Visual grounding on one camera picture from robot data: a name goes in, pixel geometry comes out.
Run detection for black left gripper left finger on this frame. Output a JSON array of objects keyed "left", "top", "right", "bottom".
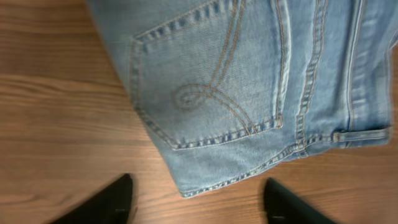
[{"left": 51, "top": 174, "right": 133, "bottom": 224}]

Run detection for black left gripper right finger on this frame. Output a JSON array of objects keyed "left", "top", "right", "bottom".
[{"left": 263, "top": 178, "right": 336, "bottom": 224}]

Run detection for light blue denim jeans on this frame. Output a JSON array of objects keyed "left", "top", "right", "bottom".
[{"left": 87, "top": 0, "right": 397, "bottom": 198}]

